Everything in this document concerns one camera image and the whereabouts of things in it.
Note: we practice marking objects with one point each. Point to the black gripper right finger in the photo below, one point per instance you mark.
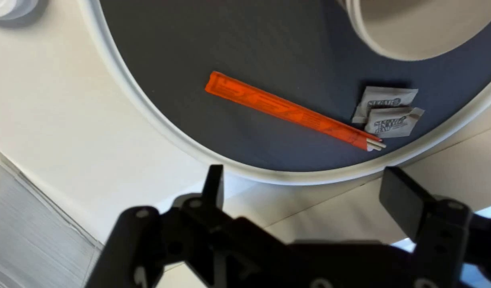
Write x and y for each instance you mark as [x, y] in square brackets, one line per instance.
[441, 228]

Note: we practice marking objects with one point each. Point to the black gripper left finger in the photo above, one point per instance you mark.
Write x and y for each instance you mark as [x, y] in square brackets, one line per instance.
[201, 244]

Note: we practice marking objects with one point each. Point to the orange stick packet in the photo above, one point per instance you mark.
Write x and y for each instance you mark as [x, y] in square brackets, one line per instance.
[286, 108]

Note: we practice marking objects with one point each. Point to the printed white paper cup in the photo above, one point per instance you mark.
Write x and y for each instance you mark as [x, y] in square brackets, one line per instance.
[430, 32]

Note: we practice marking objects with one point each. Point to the white plastic cup lid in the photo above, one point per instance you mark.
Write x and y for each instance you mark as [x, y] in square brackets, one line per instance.
[9, 8]

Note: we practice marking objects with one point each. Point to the small paper sugar packet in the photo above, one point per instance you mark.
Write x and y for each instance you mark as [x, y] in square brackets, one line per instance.
[388, 97]
[393, 123]

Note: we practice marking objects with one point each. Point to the round dark turntable tray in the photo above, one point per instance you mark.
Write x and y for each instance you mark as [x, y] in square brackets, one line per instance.
[229, 48]

